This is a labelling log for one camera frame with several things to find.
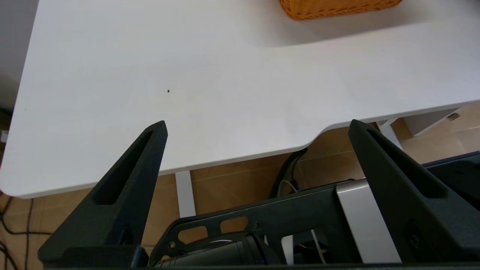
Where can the black cylindrical robot part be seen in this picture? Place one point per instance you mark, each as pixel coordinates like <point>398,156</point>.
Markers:
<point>225,255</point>

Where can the white table leg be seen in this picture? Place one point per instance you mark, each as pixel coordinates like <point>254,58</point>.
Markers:
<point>390,135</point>
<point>185,195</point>

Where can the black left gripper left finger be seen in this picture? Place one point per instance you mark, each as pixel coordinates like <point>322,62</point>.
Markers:
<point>127,198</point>

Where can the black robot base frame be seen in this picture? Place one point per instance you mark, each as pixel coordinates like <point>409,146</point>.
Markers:
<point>285,210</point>

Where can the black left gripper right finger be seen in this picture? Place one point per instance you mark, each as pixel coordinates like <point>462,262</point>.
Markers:
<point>408,210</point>

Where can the orange wicker basket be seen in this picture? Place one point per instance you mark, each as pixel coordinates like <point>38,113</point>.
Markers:
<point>330,9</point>

